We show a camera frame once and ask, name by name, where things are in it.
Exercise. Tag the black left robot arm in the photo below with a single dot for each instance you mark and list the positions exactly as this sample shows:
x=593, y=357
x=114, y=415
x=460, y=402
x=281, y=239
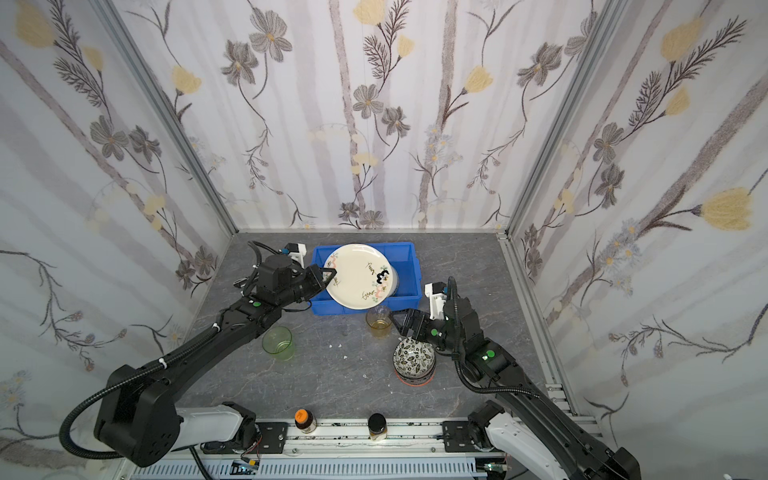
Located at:
x=135, y=415

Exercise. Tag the cream floral plate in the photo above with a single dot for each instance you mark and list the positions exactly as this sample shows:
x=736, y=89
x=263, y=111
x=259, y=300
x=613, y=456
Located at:
x=364, y=277

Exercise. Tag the aluminium rail frame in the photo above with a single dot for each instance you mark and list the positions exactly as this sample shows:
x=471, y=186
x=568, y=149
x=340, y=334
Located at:
x=452, y=438

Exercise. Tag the blue plastic bin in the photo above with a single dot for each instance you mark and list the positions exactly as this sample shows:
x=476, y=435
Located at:
x=402, y=255

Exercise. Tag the green glass cup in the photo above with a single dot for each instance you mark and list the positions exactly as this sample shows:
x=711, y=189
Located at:
x=278, y=342

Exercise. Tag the orange lid jar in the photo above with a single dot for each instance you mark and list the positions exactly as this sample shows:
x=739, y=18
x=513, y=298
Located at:
x=305, y=421

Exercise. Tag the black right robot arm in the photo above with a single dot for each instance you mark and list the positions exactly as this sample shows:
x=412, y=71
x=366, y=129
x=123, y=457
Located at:
x=524, y=423

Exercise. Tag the black lid jar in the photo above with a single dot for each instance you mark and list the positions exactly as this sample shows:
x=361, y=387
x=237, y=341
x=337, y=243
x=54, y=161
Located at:
x=377, y=427

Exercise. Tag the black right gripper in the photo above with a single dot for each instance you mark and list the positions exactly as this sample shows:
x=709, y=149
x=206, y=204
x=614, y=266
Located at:
x=417, y=325

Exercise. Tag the black white patterned bowl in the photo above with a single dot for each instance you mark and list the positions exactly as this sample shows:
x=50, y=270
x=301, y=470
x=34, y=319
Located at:
x=413, y=358

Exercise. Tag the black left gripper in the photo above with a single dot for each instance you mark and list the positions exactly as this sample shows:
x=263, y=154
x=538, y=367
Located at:
x=310, y=283

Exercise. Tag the amber glass cup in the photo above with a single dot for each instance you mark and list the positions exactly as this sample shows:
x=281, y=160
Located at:
x=379, y=321

